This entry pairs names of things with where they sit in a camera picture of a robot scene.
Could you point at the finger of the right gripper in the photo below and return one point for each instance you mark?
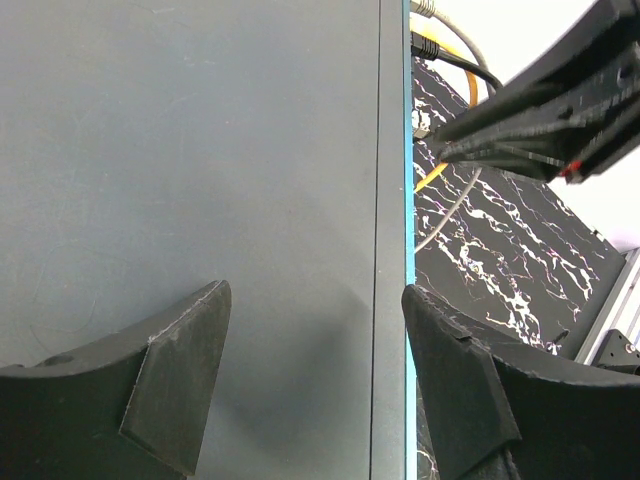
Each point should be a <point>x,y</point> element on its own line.
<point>603,35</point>
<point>506,157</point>

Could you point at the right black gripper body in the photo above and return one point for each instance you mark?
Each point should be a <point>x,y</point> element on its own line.
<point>594,112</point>

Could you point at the black marble pattern mat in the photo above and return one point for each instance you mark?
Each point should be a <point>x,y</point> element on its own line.
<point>510,255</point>

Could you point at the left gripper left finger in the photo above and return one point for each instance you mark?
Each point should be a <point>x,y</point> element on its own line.
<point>131,405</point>

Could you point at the small clear plug part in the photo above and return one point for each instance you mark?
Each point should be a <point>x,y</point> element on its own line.
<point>421,124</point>

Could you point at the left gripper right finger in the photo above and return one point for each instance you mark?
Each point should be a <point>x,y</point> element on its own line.
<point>497,408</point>

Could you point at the teal network switch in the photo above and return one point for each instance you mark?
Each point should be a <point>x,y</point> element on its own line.
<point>149,148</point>

